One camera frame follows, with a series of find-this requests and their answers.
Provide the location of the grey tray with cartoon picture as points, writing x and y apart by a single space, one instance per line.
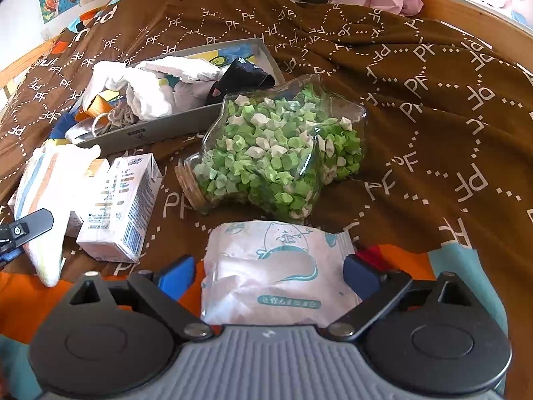
166 125

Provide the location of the white tissue packet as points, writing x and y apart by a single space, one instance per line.
270 275

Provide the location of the white cardboard box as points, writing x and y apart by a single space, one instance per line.
96 168

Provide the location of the striped towel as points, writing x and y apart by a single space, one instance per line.
46 183

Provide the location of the blue cloth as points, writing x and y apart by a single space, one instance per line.
62 127

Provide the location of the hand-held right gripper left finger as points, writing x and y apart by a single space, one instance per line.
177 277

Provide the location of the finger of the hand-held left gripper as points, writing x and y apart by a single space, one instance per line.
33 225

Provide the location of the brown printed blanket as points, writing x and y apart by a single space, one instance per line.
395 112

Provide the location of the white face mask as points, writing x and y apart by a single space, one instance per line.
187 68

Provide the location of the black sock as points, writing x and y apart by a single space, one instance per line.
241 77

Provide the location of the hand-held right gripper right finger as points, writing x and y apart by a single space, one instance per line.
362 277

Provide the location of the white carton with blue print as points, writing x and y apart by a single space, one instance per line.
120 216

